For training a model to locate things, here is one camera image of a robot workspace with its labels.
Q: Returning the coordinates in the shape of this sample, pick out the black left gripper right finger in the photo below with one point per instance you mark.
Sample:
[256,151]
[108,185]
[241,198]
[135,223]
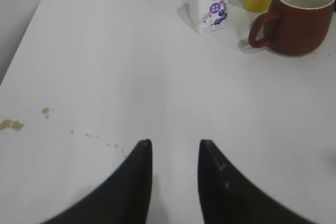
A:
[227,196]

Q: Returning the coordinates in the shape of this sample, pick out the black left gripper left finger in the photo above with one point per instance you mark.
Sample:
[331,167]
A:
[123,198]

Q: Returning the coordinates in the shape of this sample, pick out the red ceramic mug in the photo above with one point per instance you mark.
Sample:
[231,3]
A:
[292,27]

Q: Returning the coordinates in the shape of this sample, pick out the white yogurt drink carton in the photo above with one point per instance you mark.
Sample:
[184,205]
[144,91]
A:
[208,15]

